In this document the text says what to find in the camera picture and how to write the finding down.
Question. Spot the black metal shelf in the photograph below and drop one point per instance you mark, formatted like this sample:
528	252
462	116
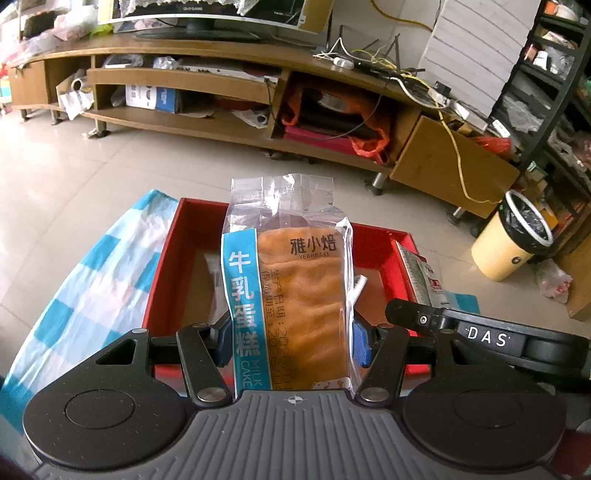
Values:
554	92

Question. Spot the red plastic bag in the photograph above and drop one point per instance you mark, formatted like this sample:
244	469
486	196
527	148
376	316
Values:
496	147

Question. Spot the white power strip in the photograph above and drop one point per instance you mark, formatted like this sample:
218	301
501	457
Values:
342	62

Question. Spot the silver media player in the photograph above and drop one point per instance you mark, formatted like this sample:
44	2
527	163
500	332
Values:
226	74

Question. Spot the white plastic bag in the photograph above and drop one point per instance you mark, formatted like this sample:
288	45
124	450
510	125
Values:
554	284

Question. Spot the red cardboard box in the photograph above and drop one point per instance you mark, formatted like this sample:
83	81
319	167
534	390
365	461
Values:
184	258

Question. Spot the wooden television stand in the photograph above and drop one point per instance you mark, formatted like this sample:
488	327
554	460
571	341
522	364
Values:
452	161

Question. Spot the white corrugated panel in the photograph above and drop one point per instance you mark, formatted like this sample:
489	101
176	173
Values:
475	46

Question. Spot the red snack packet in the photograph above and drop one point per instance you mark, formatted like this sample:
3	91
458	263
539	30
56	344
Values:
418	272

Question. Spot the cream waste bin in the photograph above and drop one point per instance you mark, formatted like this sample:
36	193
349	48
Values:
501	254

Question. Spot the television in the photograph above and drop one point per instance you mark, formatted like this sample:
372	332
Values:
277	14

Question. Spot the red flat box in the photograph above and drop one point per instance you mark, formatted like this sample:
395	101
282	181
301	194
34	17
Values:
318	138

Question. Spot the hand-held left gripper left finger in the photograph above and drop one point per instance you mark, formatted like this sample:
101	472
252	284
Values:
222	341

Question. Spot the blue checkered tablecloth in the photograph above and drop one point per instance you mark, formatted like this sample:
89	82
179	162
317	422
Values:
92	286

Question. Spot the black router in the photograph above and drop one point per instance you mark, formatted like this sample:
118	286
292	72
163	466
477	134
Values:
383	64

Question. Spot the open brown cardboard box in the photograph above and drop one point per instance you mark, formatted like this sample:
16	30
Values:
76	94

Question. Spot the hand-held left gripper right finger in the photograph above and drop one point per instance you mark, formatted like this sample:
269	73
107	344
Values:
362	344

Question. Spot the milk cake packet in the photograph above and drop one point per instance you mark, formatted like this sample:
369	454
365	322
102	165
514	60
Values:
300	295

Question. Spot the blue white cardboard box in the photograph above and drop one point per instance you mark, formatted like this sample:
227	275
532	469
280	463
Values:
152	98

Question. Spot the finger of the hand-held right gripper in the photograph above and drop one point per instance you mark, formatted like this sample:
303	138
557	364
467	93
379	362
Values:
415	316

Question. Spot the orange plastic bag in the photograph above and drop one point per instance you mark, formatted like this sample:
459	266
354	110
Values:
369	143

